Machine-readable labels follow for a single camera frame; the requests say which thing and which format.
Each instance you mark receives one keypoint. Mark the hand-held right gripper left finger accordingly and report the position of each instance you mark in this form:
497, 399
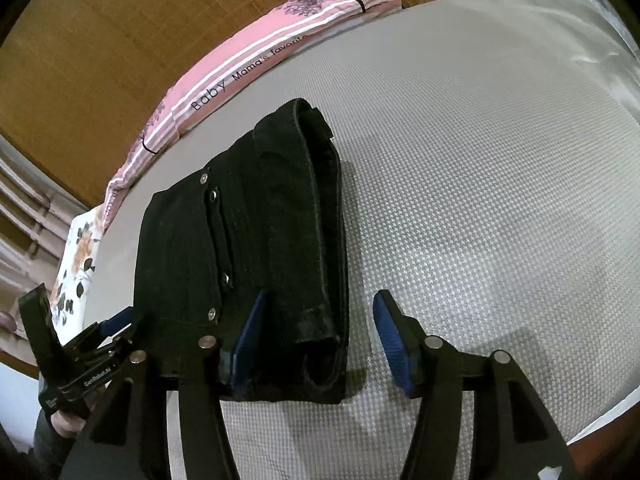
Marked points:
250, 341

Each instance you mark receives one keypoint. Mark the person's left hand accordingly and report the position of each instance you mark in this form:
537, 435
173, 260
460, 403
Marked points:
67, 422

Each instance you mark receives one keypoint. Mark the pink striped pillow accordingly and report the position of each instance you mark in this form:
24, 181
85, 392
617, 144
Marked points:
225, 80

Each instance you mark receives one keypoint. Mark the white floral pillow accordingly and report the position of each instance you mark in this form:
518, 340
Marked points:
75, 260

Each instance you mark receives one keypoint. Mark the brown wooden headboard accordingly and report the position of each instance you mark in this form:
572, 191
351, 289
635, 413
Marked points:
100, 60

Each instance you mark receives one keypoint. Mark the grey bed mattress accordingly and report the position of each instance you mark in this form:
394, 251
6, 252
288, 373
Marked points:
475, 185

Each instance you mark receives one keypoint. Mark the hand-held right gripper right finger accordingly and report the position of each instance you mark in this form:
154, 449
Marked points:
393, 346

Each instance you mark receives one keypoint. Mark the person's left forearm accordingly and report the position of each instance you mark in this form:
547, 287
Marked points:
45, 442

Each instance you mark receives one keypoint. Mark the black pants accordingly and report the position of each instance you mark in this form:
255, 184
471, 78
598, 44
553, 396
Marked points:
280, 210

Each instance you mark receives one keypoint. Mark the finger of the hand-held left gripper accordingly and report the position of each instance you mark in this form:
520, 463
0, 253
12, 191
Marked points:
116, 321

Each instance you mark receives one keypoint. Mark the beige slatted frame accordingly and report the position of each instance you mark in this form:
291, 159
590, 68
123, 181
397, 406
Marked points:
30, 210

